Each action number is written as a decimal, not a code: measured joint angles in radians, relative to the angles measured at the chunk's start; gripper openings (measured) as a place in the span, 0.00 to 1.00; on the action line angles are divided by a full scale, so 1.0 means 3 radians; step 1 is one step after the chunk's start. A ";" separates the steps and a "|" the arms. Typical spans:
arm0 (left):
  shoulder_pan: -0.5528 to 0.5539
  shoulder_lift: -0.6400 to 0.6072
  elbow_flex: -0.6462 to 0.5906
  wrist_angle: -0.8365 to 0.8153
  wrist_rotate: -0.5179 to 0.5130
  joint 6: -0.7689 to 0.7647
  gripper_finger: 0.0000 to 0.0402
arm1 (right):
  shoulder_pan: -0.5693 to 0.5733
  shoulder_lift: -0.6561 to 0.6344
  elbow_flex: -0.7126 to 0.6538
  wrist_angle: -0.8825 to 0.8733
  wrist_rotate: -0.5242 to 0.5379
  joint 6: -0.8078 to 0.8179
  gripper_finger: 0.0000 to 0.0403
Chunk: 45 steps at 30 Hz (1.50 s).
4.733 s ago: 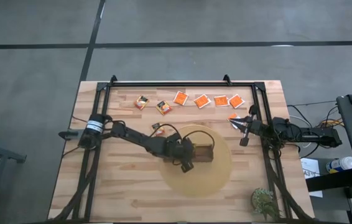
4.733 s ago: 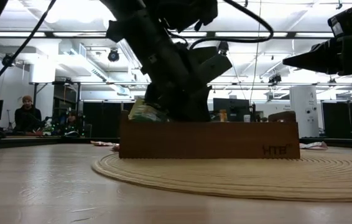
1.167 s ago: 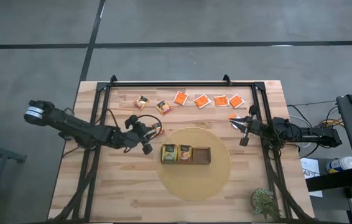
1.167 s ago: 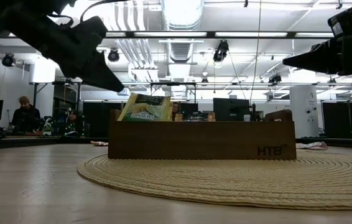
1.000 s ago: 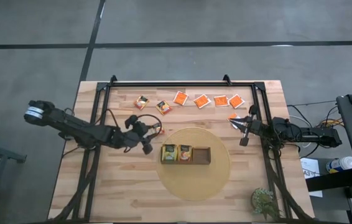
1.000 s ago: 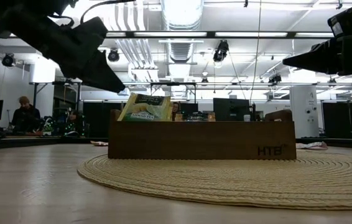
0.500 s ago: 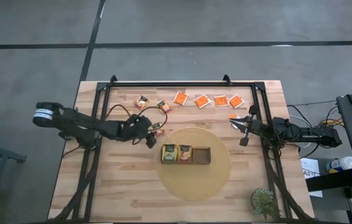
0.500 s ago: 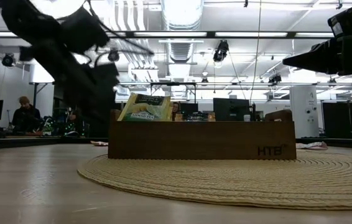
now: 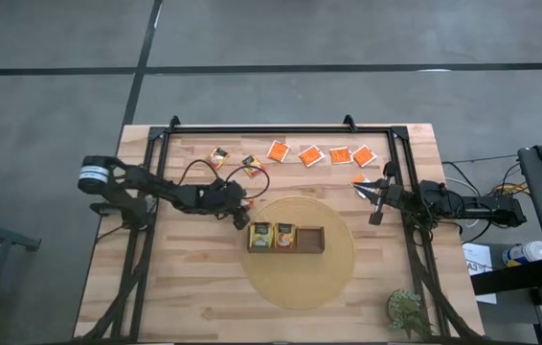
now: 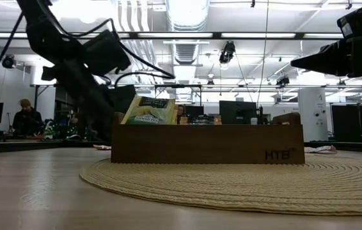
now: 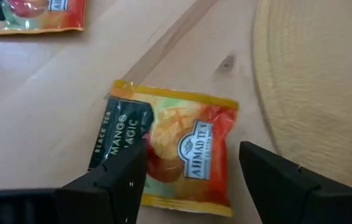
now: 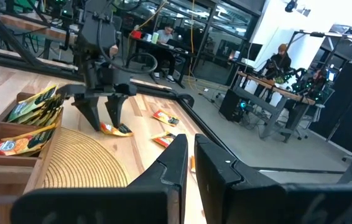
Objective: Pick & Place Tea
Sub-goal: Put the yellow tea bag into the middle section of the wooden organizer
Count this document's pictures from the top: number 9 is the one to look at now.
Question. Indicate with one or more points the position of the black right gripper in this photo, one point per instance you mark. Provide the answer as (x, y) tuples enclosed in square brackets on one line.
[(390, 196)]

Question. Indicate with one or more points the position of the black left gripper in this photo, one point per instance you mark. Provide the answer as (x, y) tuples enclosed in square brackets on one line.
[(223, 199)]

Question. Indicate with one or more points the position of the bright orange tea sachet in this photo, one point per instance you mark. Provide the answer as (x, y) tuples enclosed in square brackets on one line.
[(278, 151), (364, 156), (341, 155), (358, 179), (311, 156)]

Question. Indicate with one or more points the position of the green lemon lime tea bag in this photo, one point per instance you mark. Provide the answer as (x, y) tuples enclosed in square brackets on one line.
[(260, 236)]

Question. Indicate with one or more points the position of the brown wooden tea organizer box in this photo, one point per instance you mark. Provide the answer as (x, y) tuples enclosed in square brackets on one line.
[(310, 239)]

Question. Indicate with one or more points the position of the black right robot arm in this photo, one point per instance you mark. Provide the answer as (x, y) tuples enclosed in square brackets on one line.
[(481, 208)]

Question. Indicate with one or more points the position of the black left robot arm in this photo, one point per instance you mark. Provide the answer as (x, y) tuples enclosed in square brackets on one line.
[(156, 187)]

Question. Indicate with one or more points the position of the round woven straw placemat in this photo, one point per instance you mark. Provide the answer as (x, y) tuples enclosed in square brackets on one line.
[(300, 282)]

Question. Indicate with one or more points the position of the white paper sheet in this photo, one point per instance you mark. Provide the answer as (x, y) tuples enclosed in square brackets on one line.
[(479, 259)]

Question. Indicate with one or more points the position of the small potted green plant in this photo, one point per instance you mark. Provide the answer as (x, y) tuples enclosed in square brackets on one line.
[(407, 314)]

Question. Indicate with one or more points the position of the black stand base bar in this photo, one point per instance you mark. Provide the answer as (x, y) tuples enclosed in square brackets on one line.
[(510, 279)]

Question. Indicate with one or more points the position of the white canister blue yellow label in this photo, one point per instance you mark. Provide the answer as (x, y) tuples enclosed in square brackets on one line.
[(529, 251)]

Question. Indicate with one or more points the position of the black aluminium rig frame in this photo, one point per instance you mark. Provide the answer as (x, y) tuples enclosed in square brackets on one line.
[(276, 129)]

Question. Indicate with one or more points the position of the grey side table frame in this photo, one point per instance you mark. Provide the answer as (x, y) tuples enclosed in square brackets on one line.
[(3, 235)]

